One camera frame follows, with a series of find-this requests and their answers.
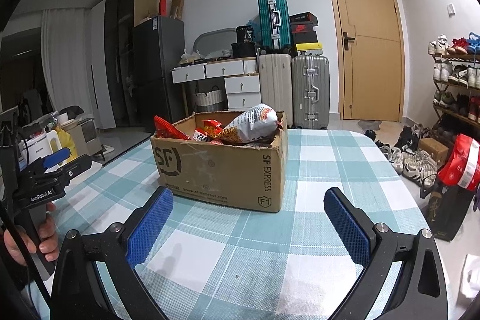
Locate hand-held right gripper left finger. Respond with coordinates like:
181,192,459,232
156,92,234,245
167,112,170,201
50,187,175,320

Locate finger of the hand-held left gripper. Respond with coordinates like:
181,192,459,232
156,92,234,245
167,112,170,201
45,155,92,181
43,148,71,169

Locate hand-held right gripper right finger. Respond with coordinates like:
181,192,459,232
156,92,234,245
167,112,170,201
323,186,445,320

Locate red chip packet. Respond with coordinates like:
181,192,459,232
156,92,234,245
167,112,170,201
154,115,192,140

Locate red black snack packet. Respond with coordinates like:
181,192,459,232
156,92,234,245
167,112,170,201
193,130,222,144

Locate red yellow snack packet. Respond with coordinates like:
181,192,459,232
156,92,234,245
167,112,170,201
202,119,226,137

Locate white red noodle snack packet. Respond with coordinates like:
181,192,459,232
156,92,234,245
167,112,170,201
221,104,284,145

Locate person's left hand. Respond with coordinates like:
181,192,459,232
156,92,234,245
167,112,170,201
4,203,60,266

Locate yellow plastic bag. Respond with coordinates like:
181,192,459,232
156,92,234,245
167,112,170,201
56,130,77,157

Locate white plastic appliance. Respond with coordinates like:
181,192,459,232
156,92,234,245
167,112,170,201
20,130,61,171

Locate grey boxy appliance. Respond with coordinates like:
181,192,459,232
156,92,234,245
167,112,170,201
75,118,103,157

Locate checked tablecloth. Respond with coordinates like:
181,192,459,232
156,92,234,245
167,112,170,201
28,129,451,320

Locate pile of sneakers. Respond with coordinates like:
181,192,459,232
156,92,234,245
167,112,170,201
364,123,439,186

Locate white curtain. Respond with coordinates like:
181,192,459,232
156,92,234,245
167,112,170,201
40,9,92,122

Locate black tote bag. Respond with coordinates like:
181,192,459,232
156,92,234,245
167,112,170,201
420,178,477,242

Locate small brown cardboard box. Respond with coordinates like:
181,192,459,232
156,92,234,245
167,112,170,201
417,137,449,165

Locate dark refrigerator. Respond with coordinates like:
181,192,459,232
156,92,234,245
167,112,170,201
132,16,186,127

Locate red shopping bag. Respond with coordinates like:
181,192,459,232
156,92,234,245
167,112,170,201
437,134,480,190

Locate tall wardrobe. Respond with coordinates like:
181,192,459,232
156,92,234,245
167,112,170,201
104,0,158,126

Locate white plastic bag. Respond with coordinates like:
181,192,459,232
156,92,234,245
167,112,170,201
459,254,480,300

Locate silver suitcase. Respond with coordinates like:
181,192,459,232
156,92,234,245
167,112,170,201
292,55,331,129

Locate woven laundry basket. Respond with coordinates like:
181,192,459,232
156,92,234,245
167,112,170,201
195,85,224,113

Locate cream suitcase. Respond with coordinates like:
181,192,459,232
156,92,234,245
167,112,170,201
258,53,294,127

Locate plastic bag with food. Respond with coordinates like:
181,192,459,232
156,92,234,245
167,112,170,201
179,49,205,66

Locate white drawer desk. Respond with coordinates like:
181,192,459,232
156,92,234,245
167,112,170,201
172,58,261,111

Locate arched grey mirror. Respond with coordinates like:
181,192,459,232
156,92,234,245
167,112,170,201
193,28,238,60

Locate rows of assorted shoes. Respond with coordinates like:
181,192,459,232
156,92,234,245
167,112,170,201
428,32,480,122

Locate wooden door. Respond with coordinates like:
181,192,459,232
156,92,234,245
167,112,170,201
322,0,406,123

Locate wooden shoe rack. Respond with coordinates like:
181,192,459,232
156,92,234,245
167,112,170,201
431,54,480,126

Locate black storage box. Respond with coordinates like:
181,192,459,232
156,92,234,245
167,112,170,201
231,42,259,58

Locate black printed bag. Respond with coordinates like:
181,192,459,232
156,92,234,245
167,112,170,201
235,25,255,43

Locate teal suitcase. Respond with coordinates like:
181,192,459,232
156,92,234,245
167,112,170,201
257,0,292,51

